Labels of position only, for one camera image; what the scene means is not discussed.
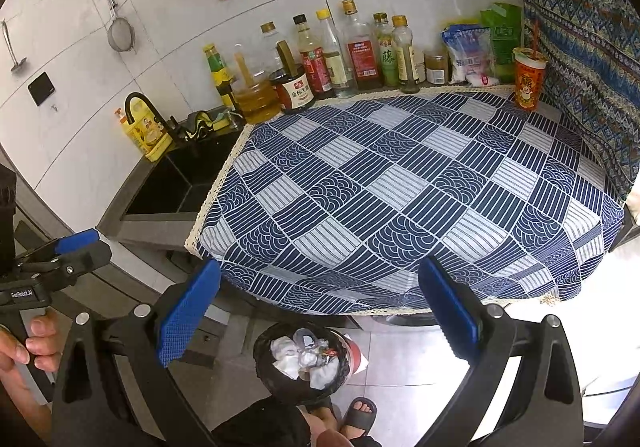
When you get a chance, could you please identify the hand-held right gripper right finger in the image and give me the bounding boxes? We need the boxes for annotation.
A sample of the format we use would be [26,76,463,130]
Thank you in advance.
[417,256,586,447]

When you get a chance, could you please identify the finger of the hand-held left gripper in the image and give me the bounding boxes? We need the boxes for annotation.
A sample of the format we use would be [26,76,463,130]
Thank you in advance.
[15,228,101,268]
[20,241,113,290]

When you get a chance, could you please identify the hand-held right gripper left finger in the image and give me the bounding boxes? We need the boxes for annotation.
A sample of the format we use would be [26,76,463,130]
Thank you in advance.
[50,258,222,447]

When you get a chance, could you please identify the black bag lined bin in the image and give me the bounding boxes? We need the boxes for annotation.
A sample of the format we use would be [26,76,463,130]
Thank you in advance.
[252,322,351,403]

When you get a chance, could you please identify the white tissue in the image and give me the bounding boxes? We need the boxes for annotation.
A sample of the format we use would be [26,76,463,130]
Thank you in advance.
[270,335,303,379]

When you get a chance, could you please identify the clear plastic cup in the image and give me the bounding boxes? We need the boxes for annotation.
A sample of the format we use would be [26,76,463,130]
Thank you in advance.
[292,327,321,350]

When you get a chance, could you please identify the person's left forearm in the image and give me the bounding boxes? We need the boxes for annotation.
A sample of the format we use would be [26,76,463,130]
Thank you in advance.
[0,367,51,428]

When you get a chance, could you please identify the person's left hand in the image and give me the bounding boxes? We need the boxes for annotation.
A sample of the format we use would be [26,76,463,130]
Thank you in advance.
[0,312,63,378]

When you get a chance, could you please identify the red white paper piece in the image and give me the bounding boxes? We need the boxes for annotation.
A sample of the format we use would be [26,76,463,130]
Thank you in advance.
[347,334,370,373]

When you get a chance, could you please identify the black sink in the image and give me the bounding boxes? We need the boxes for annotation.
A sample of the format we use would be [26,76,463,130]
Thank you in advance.
[122,129,248,215]

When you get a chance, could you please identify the yellow dish soap bottle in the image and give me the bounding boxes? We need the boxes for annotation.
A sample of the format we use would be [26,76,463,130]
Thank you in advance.
[114,106,173,162]

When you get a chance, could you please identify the blue white patterned tablecloth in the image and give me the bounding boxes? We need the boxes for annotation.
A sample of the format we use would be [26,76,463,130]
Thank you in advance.
[185,86,626,318]

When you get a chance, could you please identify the person's black shorts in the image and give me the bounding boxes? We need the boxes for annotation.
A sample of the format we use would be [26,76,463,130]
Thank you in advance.
[212,397,313,447]

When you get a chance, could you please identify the black faucet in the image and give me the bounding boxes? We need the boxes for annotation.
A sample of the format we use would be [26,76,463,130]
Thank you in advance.
[124,92,201,152]

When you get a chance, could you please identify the black slipper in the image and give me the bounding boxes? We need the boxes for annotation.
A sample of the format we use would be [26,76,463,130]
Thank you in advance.
[341,397,378,440]
[305,399,341,423]

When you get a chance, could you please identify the yellow black dish cloth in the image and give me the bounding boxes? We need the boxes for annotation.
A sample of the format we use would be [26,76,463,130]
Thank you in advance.
[187,110,233,140]

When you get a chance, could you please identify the person's leg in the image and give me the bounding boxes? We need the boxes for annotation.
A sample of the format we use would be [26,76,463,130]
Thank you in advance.
[297,404,356,447]

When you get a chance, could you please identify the metal ladle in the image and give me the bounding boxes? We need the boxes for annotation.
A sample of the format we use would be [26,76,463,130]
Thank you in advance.
[0,19,28,74]

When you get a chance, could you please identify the metal mesh strainer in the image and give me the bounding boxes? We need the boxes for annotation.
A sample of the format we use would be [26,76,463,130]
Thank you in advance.
[97,0,137,52]

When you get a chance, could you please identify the green yellow label bottle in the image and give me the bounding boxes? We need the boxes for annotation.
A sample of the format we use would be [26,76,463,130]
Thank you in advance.
[202,43,236,108]

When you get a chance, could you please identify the cooking oil jug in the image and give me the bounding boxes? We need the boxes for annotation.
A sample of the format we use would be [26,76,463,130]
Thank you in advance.
[231,44,283,125]

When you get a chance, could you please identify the red paper cup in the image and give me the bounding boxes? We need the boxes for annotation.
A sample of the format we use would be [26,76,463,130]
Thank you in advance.
[512,47,548,112]

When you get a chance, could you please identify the small glass jar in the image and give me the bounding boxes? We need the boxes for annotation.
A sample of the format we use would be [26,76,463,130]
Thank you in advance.
[424,50,449,86]

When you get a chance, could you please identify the dark sauce bottle white label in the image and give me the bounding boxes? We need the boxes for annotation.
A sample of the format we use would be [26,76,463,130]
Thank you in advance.
[270,41,316,115]

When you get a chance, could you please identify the pale bottle yellow cap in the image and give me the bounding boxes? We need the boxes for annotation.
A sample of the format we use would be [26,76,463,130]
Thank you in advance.
[391,15,423,94]

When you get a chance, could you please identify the white blue plastic bag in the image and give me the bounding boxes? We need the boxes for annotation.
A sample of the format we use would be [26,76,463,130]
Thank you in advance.
[441,24,500,88]

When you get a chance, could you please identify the green oil bottle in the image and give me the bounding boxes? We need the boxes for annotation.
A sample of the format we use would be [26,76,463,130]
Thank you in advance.
[372,13,401,88]

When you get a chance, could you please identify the yellow cap clear bottle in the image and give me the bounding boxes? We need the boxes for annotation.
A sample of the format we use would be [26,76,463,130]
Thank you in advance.
[316,9,358,98]

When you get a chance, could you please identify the gold cap red label bottle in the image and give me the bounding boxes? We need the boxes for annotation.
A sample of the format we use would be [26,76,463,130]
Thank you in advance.
[341,0,385,92]

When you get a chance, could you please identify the black cap red label bottle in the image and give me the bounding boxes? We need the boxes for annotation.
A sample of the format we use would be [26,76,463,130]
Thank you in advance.
[292,14,335,100]

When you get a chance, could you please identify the green packet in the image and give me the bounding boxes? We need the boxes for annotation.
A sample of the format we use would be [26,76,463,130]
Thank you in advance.
[480,3,523,84]

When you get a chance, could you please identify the clear bottle gold cap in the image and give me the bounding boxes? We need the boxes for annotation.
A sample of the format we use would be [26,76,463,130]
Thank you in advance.
[259,22,286,78]

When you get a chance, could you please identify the blue patterned curtain cloth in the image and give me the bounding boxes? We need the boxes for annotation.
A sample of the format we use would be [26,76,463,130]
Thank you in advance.
[510,0,640,208]

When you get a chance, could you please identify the black wall switch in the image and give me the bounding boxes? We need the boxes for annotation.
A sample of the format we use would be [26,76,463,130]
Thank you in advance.
[27,72,55,106]

